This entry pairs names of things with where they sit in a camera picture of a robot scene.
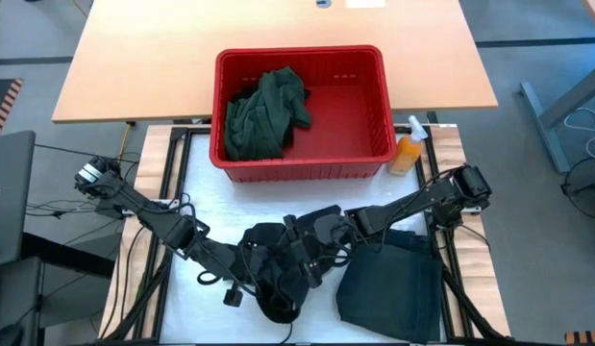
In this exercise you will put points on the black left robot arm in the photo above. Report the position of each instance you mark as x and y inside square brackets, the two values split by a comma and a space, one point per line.
[157, 221]

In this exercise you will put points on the orange spray bottle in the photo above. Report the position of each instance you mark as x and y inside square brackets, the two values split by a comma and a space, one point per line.
[406, 151]

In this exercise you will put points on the black aluminium table frame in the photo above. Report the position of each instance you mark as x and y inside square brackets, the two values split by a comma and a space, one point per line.
[161, 303]

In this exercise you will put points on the dark blue denim jeans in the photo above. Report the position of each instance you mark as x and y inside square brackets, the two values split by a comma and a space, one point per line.
[393, 288]

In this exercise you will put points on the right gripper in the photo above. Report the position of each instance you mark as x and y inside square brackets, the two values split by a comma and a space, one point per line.
[311, 245]

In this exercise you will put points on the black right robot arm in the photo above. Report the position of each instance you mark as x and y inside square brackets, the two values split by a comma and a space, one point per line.
[412, 202]

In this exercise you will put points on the grey metal desk leg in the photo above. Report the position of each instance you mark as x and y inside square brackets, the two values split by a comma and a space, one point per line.
[542, 125]

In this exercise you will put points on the black orange striped mat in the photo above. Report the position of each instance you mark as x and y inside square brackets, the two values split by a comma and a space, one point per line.
[585, 338]
[6, 106]

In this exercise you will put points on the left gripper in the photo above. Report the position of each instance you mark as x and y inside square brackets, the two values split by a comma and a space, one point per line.
[256, 266]

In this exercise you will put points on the grey desk grommet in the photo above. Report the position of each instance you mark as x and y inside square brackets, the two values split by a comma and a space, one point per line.
[323, 3]

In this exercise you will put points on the black computer mouse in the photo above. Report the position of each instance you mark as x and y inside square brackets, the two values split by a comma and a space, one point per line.
[7, 335]

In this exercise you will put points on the white paper sheet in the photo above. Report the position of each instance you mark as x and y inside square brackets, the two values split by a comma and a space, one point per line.
[365, 3]

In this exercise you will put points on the light wooden desk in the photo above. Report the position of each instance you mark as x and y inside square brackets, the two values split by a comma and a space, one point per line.
[181, 57]

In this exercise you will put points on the green polo shirt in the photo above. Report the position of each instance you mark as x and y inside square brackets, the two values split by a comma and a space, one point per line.
[263, 115]

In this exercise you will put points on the red plastic laundry bin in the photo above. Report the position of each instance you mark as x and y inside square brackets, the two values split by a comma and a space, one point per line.
[345, 120]

